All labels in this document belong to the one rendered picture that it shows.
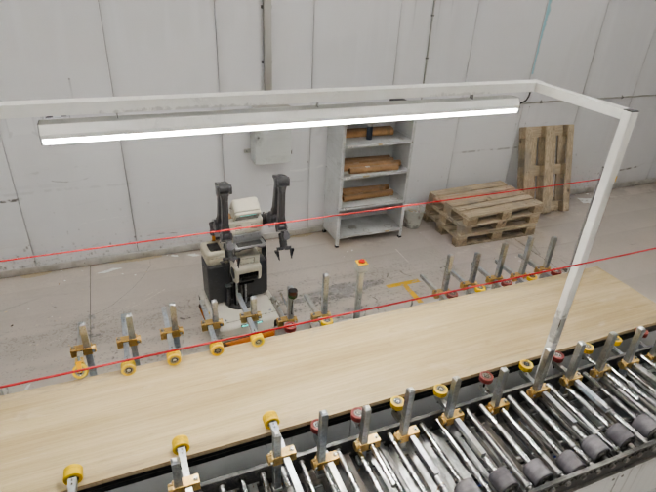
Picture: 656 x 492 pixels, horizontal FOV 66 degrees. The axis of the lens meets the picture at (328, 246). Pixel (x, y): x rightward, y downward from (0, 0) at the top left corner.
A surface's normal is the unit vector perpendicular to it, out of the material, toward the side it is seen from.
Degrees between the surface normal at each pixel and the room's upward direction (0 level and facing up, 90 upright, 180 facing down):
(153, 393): 0
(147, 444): 0
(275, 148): 90
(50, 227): 90
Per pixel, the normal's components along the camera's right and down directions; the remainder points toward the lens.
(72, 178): 0.37, 0.48
